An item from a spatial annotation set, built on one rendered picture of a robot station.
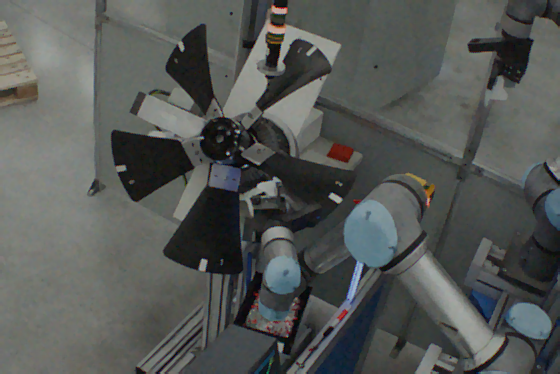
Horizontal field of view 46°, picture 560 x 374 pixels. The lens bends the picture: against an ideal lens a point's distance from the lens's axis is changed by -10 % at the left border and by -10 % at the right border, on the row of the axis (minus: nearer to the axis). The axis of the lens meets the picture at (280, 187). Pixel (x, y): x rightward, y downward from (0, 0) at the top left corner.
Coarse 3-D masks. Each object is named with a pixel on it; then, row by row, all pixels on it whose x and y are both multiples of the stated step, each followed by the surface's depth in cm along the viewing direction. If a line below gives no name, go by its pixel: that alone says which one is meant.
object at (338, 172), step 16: (272, 160) 190; (288, 160) 191; (304, 160) 193; (272, 176) 185; (288, 176) 186; (304, 176) 187; (320, 176) 188; (336, 176) 189; (352, 176) 189; (288, 192) 183; (304, 192) 183; (320, 192) 184; (336, 192) 185
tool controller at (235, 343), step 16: (224, 336) 135; (240, 336) 135; (256, 336) 134; (208, 352) 131; (224, 352) 131; (240, 352) 131; (256, 352) 130; (272, 352) 132; (192, 368) 128; (208, 368) 127; (224, 368) 127; (240, 368) 127; (256, 368) 128; (272, 368) 133
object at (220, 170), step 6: (216, 168) 192; (222, 168) 193; (228, 168) 194; (234, 168) 195; (216, 174) 192; (222, 174) 193; (228, 174) 194; (234, 174) 195; (240, 174) 196; (210, 180) 192; (216, 180) 193; (222, 180) 194; (228, 180) 195; (216, 186) 193; (222, 186) 194; (228, 186) 195; (234, 186) 196
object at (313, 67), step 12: (288, 60) 196; (300, 60) 192; (312, 60) 188; (324, 60) 186; (288, 72) 192; (300, 72) 188; (312, 72) 186; (324, 72) 183; (276, 84) 193; (288, 84) 189; (300, 84) 186; (264, 96) 195; (276, 96) 189; (264, 108) 190
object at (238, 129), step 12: (216, 120) 190; (228, 120) 189; (204, 132) 191; (216, 132) 191; (228, 132) 189; (240, 132) 188; (252, 132) 198; (204, 144) 191; (216, 144) 190; (228, 144) 188; (240, 144) 188; (252, 144) 198; (216, 156) 189; (228, 156) 188; (240, 156) 192; (240, 168) 198
